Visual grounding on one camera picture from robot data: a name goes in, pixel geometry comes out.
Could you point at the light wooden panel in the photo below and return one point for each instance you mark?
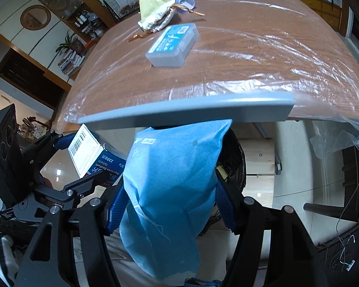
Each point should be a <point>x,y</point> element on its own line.
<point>257,155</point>

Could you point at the small blue plastic scoop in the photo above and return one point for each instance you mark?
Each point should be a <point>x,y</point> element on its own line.
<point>187,4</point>

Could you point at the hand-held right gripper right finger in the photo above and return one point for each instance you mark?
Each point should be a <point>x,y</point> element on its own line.
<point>227,206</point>

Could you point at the person's striped clothing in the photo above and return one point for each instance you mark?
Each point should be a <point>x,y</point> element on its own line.
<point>0,251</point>

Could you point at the grey curved bar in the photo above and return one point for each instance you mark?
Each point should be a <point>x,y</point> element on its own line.
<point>197,109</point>

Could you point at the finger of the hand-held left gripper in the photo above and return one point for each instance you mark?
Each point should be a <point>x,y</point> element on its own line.
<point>62,142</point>
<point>75,192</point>

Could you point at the dark metal tube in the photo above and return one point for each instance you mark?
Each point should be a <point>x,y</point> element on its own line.
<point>329,210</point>

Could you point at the round framed wall picture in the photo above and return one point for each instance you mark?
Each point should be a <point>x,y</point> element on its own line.
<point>35,17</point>

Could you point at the translucent plastic box blue label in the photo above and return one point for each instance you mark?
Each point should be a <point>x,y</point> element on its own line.
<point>170,43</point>

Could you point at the gold twist ribbon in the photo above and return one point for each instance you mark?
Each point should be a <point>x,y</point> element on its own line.
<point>137,36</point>
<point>194,13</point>

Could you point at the group of small bottles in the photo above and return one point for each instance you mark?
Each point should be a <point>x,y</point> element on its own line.
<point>82,19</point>

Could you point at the clear plastic table cover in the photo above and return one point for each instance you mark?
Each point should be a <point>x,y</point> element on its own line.
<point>257,65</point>

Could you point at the stack of books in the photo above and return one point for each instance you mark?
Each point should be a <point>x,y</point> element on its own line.
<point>70,62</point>

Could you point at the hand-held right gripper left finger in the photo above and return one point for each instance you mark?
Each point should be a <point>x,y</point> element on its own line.
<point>115,212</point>

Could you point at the blue nonwoven pouch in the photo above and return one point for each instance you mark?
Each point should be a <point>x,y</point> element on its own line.
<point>167,185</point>

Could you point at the yellow padded envelope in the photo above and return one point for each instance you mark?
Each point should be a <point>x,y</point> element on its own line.
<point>151,6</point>

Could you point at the black waste bin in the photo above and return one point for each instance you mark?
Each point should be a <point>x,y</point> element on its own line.
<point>234,161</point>

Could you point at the white and blue medicine box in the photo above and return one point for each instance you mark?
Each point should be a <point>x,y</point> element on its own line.
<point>87,152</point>

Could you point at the dark wooden door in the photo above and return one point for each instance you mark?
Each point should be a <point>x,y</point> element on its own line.
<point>24,77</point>

